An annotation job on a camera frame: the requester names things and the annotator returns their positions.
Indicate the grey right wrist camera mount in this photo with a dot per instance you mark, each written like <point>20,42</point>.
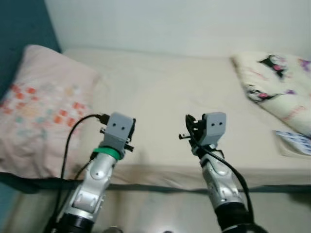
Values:
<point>214,127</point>

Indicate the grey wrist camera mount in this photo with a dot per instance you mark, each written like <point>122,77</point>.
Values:
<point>214,127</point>
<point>119,128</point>

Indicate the blue padded headboard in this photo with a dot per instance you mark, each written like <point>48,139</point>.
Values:
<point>22,29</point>

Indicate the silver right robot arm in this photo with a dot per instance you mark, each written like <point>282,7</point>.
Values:
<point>218,184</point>

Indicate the white book blue letters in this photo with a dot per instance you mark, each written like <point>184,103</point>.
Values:
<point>296,141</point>

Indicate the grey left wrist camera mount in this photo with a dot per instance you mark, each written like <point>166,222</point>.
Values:
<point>119,128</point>

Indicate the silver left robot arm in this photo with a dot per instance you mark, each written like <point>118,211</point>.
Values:
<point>92,184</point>

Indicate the pink dotted pillow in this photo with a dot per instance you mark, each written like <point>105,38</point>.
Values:
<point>43,97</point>

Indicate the cream cartoon print quilt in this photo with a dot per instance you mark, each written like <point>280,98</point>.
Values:
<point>277,87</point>

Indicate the cream bed mattress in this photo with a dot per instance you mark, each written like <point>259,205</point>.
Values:
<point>170,87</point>

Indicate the dark bed frame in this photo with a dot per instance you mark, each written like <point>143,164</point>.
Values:
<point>29,183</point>

